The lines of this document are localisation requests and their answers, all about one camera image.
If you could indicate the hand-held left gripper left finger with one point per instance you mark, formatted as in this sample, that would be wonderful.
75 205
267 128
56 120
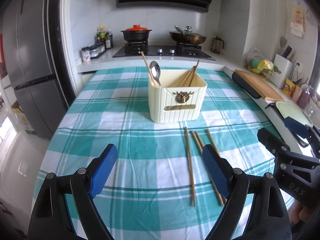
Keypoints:
102 172

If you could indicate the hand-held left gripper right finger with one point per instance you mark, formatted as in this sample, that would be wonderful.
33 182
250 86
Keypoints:
215 172

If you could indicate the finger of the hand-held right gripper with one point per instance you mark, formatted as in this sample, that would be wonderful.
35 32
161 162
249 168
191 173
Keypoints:
296 127
270 140

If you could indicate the wooden chopstick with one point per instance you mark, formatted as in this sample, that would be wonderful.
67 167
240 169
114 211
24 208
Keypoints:
185 78
189 165
211 140
188 76
195 71
197 141
200 138
145 62

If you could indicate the cream ribbed utensil holder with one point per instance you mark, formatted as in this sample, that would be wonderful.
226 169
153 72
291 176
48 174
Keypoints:
160 105

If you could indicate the large metal spoon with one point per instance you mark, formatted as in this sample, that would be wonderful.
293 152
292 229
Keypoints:
155 68

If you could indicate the person's right hand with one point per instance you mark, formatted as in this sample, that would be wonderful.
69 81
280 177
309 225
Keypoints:
301 216

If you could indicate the green cutting board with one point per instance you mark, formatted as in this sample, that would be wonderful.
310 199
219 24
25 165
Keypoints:
291 112

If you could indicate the clear glass cup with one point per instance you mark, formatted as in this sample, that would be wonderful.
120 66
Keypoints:
310 111

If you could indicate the purple soap dispenser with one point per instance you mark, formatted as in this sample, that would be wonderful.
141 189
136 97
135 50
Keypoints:
305 98

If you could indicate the black tray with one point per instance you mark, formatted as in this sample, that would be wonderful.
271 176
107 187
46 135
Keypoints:
271 106

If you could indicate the yellow box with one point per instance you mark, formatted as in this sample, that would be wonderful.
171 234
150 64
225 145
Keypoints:
289 87

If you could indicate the wooden cutting board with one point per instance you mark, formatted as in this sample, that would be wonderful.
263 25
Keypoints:
260 85

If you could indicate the white knife holder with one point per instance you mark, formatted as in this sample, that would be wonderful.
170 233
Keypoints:
281 72

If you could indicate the teal white checkered tablecloth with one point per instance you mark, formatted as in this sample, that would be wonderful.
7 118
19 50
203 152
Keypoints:
125 120

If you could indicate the black padded bar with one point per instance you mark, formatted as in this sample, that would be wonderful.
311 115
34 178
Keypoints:
246 85

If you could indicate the yellow green sponge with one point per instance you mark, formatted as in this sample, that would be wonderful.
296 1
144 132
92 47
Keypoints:
265 66

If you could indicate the clear plastic bag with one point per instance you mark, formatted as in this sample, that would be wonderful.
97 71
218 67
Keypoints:
253 55

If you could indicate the grey spatula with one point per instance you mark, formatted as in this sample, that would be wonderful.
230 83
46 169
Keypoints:
283 43

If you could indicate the cardboard box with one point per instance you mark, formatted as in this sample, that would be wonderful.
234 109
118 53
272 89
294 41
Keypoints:
23 120

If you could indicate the white label spice jar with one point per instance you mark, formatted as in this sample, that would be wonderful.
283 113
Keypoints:
86 55

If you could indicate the clear spice jar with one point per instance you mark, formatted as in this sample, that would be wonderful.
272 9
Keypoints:
93 52

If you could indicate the black gas hob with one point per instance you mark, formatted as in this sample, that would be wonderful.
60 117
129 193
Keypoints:
180 55

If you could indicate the dark metal wok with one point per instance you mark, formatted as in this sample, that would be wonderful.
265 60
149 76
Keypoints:
190 40

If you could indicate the dark sauce bottle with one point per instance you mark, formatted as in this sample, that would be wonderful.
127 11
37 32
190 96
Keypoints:
108 42

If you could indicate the glass wok lid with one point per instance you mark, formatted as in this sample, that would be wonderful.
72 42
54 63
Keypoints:
190 33

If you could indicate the grey refrigerator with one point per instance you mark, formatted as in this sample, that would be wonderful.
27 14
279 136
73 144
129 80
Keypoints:
32 55

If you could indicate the yellow cap oil bottle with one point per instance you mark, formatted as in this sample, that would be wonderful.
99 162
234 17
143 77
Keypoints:
101 33

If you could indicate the black clay pot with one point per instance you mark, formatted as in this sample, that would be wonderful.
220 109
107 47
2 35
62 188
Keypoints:
136 37

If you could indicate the metal ladle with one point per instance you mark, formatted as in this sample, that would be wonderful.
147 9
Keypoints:
178 28

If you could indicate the red pot lid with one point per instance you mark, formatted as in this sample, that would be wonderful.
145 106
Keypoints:
136 28

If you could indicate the red hanging cloth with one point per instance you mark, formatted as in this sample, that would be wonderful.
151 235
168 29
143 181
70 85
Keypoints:
2 57

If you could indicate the white wall socket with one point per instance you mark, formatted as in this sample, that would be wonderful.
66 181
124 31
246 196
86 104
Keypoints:
298 67

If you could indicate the hanging wall calendar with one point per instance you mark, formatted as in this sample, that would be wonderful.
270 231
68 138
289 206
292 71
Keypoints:
298 21

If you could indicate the glass jar with metal frame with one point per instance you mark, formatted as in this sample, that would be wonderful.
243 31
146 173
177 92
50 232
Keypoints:
218 45

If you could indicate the black door frame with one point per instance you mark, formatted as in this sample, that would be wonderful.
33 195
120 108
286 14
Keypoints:
56 42

